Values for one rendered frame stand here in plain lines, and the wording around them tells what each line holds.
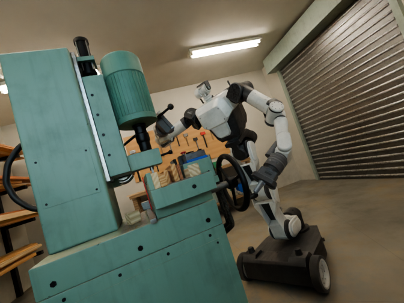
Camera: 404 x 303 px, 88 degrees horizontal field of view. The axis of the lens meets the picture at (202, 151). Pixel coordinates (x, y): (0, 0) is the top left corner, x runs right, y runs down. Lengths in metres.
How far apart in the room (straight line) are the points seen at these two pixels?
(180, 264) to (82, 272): 0.28
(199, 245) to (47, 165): 0.59
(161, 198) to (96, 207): 0.27
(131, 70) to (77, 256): 0.71
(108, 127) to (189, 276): 0.62
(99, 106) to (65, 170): 0.28
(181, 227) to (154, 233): 0.09
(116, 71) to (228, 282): 0.91
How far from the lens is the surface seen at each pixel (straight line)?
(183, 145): 4.26
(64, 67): 0.99
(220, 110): 1.35
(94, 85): 0.98
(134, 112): 0.92
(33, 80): 0.99
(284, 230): 1.75
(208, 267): 0.80
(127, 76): 0.98
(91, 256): 0.76
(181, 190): 0.68
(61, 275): 0.79
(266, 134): 4.91
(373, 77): 3.62
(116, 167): 0.88
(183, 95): 4.59
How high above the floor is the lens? 0.92
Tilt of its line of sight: 5 degrees up
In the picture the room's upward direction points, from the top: 18 degrees counter-clockwise
